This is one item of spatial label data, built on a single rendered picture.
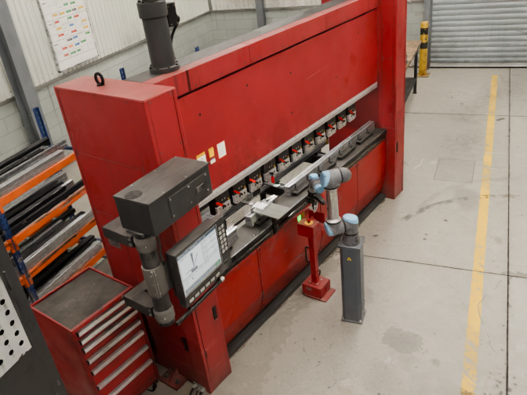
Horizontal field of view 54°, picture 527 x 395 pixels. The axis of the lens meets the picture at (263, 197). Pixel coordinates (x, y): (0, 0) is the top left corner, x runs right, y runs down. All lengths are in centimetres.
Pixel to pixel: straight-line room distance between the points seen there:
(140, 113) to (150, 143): 18
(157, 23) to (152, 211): 125
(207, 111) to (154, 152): 70
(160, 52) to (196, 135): 59
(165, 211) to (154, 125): 55
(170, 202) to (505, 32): 903
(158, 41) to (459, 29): 827
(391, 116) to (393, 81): 39
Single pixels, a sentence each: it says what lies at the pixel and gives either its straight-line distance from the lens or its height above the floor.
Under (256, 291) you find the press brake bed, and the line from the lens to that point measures 436.
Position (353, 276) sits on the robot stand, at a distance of 425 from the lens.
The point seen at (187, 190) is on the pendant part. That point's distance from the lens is 277.
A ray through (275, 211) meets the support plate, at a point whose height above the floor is 100.
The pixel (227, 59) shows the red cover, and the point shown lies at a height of 226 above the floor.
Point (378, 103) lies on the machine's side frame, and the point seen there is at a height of 116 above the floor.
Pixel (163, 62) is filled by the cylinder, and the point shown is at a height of 237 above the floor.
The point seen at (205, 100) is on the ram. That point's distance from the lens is 356.
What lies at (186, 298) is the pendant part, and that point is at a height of 131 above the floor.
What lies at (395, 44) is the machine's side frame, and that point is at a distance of 559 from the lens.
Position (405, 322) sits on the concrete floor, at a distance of 460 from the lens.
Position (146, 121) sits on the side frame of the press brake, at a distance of 295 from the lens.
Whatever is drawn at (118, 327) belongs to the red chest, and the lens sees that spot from 374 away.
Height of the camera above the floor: 312
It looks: 29 degrees down
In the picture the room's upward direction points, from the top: 7 degrees counter-clockwise
